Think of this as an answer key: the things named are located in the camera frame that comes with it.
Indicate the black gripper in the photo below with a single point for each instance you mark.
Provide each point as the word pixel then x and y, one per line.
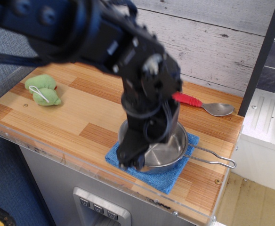
pixel 143 130

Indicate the stainless steel tea pan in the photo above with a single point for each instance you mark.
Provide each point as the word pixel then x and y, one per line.
pixel 163 157

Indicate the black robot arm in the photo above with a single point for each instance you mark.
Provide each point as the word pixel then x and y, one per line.
pixel 105 34

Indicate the blue folded cloth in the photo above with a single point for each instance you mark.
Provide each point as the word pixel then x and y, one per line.
pixel 163 182

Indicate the clear acrylic table edge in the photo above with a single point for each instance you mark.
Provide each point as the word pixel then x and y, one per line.
pixel 192 200

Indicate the silver dispenser button panel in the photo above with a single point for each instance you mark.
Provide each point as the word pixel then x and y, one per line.
pixel 96 211

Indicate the green plush toy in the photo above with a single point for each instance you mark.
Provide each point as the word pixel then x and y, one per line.
pixel 43 90

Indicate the white ribbed appliance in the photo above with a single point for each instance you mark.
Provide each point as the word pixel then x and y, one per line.
pixel 255 148

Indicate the red handled metal spoon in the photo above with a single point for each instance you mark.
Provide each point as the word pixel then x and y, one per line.
pixel 214 109

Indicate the black right frame post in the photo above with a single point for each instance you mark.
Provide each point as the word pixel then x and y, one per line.
pixel 258 68

